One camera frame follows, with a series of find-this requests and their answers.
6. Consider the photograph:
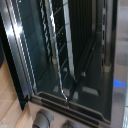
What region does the glass oven door with handle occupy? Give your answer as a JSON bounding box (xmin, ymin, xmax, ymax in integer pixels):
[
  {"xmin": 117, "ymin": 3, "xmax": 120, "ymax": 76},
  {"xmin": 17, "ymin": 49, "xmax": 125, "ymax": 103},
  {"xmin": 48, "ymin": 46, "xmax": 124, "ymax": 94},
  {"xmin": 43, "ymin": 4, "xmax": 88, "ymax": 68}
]
[{"xmin": 4, "ymin": 0, "xmax": 116, "ymax": 123}]

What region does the black toaster oven body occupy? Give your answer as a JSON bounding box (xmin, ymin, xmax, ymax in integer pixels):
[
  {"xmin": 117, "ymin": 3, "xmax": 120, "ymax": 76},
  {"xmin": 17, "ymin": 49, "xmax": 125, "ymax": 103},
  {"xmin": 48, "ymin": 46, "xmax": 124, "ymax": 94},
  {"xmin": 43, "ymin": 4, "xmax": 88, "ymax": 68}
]
[{"xmin": 0, "ymin": 0, "xmax": 118, "ymax": 128}]

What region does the grey oven knob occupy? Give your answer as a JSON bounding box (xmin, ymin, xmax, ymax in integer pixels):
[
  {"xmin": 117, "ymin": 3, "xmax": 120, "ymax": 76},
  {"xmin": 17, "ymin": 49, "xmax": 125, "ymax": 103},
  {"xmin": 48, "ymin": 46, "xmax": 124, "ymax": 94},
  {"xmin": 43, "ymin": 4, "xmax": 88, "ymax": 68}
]
[
  {"xmin": 32, "ymin": 109, "xmax": 55, "ymax": 128},
  {"xmin": 61, "ymin": 119, "xmax": 85, "ymax": 128}
]

